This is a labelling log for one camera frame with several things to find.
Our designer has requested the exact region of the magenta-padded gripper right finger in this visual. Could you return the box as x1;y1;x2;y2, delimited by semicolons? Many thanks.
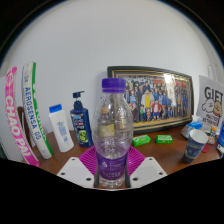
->
125;145;168;189

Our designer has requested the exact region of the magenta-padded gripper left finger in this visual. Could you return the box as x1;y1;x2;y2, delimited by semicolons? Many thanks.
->
56;145;100;189

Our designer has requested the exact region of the clear purple-capped water bottle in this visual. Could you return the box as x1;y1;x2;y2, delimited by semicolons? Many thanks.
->
91;78;134;189

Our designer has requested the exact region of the green wrapped soap bar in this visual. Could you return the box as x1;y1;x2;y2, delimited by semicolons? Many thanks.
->
155;134;174;145
131;134;152;148

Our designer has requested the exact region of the white blue-capped lotion bottle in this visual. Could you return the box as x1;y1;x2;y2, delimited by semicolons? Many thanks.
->
48;103;75;153

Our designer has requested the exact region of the dark blue pump shampoo bottle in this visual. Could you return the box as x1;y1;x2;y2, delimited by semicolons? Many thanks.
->
69;90;95;148

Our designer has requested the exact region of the blue patterned paper cup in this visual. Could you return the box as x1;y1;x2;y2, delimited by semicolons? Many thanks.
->
182;128;209;164

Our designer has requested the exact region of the flat round red coaster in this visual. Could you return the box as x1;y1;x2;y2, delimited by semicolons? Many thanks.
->
201;143;212;154

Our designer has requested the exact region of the blue tissue pack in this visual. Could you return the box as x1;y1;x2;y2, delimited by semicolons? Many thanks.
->
180;115;204;138

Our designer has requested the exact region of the white tube with green stripe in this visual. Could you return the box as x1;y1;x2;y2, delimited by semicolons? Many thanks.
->
21;62;54;160

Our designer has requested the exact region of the framed cartoon group picture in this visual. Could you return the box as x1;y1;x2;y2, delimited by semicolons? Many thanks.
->
106;65;195;136

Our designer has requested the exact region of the white tube with pink lettering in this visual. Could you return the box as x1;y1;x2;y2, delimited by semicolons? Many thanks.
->
4;66;41;168

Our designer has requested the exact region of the blue detergent bottle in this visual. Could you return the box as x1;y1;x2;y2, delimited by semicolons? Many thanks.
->
216;121;224;158

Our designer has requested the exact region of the white paper gift bag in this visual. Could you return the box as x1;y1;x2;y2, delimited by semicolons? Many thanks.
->
195;64;224;126

